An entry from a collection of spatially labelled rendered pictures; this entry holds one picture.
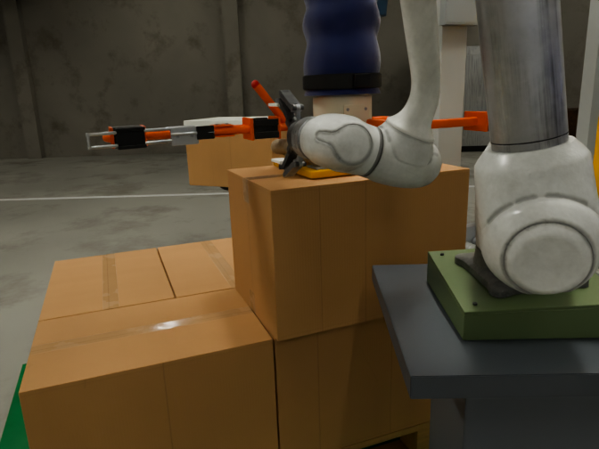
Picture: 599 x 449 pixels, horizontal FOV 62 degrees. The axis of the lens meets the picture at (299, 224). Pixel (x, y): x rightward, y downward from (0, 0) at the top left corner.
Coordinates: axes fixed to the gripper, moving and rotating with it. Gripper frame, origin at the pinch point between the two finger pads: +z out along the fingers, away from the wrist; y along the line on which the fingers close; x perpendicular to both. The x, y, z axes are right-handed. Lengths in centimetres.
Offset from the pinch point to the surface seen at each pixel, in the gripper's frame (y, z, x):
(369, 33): -23.9, 5.0, 29.4
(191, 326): 53, 12, -24
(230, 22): -150, 891, 230
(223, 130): -0.7, 11.1, -10.8
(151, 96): -18, 975, 75
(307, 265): 33.5, -7.2, 3.8
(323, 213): 20.3, -7.2, 8.7
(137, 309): 52, 31, -37
